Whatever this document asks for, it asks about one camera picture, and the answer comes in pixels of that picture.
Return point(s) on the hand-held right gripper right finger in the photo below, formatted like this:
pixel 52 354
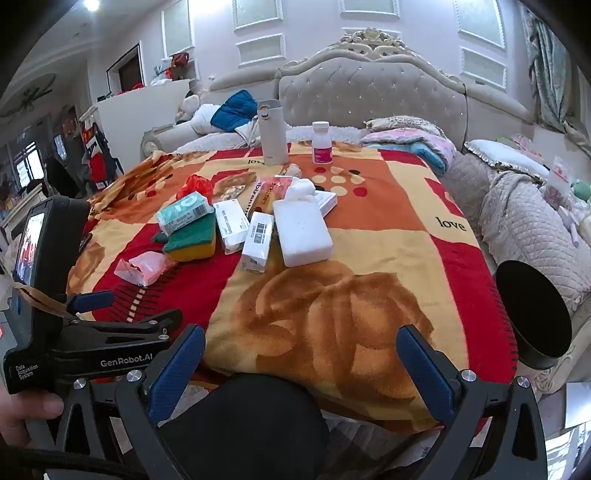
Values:
pixel 425 374

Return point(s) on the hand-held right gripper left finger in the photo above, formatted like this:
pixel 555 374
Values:
pixel 175 374

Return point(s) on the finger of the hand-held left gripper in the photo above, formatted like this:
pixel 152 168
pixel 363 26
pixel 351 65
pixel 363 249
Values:
pixel 134 328
pixel 94 300

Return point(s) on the green yellow sponge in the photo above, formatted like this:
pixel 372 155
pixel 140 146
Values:
pixel 191 242

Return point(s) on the black trash bin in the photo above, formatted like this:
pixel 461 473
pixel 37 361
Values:
pixel 531 314

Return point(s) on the teal box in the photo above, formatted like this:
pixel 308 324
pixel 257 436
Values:
pixel 182 213

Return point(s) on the white barcode box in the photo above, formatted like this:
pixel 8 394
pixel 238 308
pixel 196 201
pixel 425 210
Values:
pixel 256 244

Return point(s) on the white foam block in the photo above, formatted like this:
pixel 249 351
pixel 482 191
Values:
pixel 302 235

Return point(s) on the orange snack packet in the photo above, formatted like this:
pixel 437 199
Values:
pixel 276 191

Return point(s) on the person's left hand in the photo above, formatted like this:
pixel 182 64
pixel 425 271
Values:
pixel 27 410

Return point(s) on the pink wet wipe packet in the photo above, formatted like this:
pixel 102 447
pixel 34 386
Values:
pixel 145 270

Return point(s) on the person's black trouser leg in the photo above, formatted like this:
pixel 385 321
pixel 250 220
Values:
pixel 244 429

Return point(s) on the red hanging garment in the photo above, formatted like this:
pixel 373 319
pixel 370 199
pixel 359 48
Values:
pixel 104 157

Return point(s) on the white medicine box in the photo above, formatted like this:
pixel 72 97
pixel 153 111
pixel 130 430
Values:
pixel 231 226

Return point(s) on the printed red orange blanket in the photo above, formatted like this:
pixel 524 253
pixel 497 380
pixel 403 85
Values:
pixel 369 240

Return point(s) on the white cabinet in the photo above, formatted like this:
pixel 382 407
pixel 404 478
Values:
pixel 138 115

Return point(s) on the nut snack packet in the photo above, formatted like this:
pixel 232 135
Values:
pixel 228 191

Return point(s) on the quilted beige sofa cover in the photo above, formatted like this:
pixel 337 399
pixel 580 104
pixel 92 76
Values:
pixel 521 230
pixel 466 184

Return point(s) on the white flat box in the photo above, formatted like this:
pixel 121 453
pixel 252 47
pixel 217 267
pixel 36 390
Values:
pixel 327 201

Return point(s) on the white garment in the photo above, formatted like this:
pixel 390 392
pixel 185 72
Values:
pixel 203 117

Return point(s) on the lilac pet brush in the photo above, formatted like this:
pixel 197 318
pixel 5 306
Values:
pixel 570 226

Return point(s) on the white crumpled tissue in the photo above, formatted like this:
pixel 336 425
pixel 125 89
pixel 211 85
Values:
pixel 300 189

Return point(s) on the blue folded blanket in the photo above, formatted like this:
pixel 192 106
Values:
pixel 427 156

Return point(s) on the beige crumpled tissue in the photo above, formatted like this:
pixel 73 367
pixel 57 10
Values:
pixel 292 170

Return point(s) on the white lace pillow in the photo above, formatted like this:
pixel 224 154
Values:
pixel 503 159

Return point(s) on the blue jacket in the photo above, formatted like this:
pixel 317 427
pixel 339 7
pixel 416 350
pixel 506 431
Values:
pixel 235 110

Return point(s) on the white thermos flask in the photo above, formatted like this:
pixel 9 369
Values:
pixel 272 138

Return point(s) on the clear plastic bag red print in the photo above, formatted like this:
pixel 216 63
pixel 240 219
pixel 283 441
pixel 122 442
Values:
pixel 558 177

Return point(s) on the pink folded blanket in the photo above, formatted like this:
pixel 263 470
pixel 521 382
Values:
pixel 406 136

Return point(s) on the green plush toy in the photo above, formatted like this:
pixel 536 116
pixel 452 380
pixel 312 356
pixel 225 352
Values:
pixel 581 189

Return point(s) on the pink label pill bottle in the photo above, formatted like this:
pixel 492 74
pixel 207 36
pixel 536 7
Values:
pixel 322 145

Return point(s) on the pink printed plastic bag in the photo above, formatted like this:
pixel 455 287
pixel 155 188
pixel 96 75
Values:
pixel 528 145

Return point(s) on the patterned cushion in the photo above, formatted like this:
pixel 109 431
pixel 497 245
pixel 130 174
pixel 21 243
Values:
pixel 397 123

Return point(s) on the ceiling light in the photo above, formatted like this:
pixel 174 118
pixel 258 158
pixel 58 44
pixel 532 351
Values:
pixel 92 4

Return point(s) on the beige tufted sofa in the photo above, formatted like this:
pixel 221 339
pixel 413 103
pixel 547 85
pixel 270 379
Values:
pixel 369 92

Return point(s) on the floral curtain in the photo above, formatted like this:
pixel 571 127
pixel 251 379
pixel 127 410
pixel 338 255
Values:
pixel 549 69

